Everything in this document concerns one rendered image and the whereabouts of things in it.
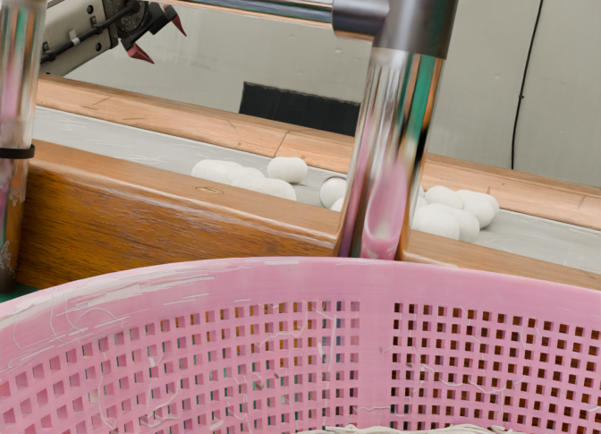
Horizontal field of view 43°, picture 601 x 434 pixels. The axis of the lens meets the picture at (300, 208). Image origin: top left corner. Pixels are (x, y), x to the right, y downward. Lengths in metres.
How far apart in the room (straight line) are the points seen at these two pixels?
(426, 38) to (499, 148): 2.29
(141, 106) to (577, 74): 1.93
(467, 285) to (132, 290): 0.10
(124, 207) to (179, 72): 2.47
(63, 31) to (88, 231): 0.89
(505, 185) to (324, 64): 2.00
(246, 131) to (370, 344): 0.48
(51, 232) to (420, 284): 0.16
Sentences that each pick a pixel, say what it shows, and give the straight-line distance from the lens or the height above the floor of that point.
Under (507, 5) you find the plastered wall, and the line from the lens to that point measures 2.53.
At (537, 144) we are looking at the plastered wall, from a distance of 2.52.
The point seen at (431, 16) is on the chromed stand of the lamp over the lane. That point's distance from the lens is 0.23.
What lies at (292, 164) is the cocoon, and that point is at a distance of 0.52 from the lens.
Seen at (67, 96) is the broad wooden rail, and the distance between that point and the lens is 0.78.
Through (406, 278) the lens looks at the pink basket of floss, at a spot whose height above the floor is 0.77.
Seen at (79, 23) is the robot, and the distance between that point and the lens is 1.20.
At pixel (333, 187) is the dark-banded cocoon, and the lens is 0.45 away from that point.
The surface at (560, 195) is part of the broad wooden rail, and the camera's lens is 0.62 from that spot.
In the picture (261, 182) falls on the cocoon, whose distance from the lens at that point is 0.39.
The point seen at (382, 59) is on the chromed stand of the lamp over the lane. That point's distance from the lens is 0.23.
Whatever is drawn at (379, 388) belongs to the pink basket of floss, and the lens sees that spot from 0.22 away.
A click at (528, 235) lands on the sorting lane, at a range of 0.52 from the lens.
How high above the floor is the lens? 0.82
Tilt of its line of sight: 10 degrees down
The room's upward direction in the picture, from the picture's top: 10 degrees clockwise
